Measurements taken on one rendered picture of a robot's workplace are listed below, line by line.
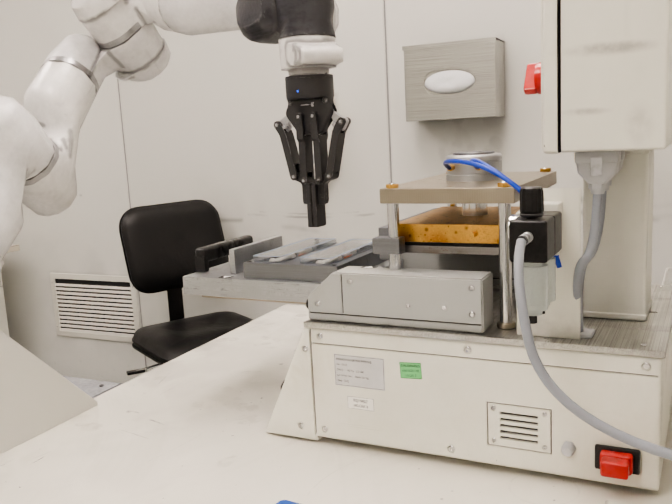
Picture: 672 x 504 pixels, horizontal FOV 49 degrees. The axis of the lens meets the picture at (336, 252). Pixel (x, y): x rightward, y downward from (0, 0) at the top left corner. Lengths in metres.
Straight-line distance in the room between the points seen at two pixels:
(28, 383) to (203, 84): 1.98
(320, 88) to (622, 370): 0.59
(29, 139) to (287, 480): 0.72
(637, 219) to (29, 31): 3.02
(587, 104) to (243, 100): 2.16
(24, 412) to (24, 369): 0.07
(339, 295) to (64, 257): 2.68
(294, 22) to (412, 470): 0.66
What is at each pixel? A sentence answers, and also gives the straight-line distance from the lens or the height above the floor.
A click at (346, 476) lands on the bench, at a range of 0.99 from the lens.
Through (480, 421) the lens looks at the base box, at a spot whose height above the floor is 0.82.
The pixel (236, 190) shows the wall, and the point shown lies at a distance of 2.95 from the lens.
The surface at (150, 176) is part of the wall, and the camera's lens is 3.20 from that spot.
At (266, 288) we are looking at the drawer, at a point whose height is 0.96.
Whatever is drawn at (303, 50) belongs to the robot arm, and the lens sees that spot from 1.09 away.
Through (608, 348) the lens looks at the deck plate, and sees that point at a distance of 0.90.
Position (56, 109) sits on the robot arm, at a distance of 1.45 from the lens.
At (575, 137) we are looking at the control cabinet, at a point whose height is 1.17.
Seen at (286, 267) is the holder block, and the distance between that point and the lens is 1.11.
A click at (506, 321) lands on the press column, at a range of 0.96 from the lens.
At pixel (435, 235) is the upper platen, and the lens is 1.00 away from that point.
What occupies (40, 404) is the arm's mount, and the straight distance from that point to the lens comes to 1.25.
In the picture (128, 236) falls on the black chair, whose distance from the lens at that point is 2.79.
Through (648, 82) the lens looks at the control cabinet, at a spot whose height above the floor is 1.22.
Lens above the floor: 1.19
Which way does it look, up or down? 10 degrees down
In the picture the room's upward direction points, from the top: 3 degrees counter-clockwise
